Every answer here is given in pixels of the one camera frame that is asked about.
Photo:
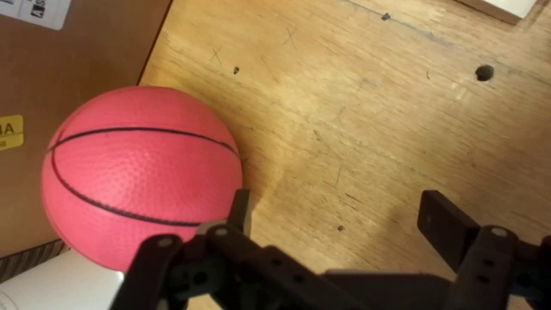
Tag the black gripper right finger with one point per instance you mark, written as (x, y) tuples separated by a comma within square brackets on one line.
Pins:
[(491, 262)]

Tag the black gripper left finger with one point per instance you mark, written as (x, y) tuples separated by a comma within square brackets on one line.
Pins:
[(222, 264)]

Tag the pink toy basketball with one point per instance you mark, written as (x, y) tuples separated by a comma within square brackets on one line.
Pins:
[(136, 162)]

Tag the wooden strip with holes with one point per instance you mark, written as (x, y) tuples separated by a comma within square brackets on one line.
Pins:
[(507, 11)]

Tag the cardboard shipping box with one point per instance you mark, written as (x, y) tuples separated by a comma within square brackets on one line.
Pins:
[(55, 55)]

